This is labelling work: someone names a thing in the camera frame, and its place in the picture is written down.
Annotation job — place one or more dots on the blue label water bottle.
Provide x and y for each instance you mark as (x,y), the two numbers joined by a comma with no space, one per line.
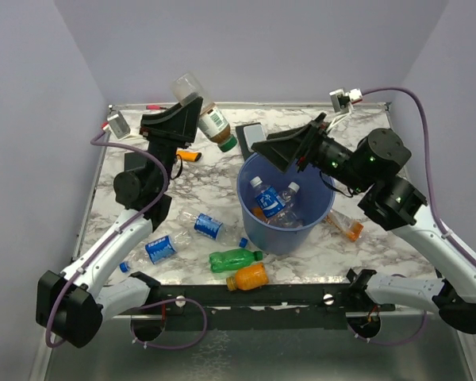
(267,198)

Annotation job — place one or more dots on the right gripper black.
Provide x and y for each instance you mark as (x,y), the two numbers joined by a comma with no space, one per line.
(303,143)

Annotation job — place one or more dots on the blue plastic bin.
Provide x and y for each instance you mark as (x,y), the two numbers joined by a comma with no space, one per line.
(313,202)

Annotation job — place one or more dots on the orange juice bottle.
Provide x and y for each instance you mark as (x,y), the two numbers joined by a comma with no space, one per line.
(248,278)

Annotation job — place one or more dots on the crushed pepsi bottle upper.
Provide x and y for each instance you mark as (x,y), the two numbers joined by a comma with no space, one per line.
(210,227)

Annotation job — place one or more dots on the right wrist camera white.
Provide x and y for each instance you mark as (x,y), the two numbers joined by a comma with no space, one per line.
(343,104)

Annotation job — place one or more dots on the black flat box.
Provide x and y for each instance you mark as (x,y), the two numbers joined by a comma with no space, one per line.
(134,161)

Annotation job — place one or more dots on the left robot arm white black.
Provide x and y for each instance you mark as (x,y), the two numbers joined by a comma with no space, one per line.
(72,304)

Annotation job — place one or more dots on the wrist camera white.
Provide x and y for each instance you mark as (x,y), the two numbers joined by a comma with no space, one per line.
(343,104)
(117,125)

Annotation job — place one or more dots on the orange label crushed bottle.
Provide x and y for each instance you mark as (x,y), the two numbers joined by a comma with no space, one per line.
(348,226)

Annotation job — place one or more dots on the red marker on rail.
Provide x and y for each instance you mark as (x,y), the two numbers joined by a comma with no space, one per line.
(156,107)

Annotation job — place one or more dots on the crushed pepsi bottle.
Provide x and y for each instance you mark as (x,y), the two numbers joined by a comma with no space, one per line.
(155,252)
(210,227)

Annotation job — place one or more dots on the black base bar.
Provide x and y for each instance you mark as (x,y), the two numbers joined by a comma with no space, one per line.
(277,306)

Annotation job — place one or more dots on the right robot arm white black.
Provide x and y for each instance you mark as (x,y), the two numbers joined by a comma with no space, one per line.
(397,206)

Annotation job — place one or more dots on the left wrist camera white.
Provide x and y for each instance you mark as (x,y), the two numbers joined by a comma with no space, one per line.
(117,125)

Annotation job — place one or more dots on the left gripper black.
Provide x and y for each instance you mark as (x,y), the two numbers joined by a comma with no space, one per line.
(174,127)

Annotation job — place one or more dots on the orange utility knife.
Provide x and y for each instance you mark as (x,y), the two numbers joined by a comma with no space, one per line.
(189,156)

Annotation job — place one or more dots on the white device on black tray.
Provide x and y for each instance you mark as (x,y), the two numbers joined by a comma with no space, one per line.
(247,135)

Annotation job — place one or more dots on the green plastic bottle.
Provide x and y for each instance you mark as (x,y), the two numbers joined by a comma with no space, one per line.
(233,260)

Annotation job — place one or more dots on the brown coffee bottle green cap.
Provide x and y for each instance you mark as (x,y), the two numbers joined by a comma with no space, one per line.
(212,121)

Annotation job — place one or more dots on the large clear water bottle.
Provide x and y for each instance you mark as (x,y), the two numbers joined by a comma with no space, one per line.
(287,218)

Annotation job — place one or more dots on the crushed pepsi bottle lower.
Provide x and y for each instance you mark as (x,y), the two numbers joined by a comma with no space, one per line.
(155,252)

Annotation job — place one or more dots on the loose blue bottle cap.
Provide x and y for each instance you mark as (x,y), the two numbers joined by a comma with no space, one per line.
(243,242)

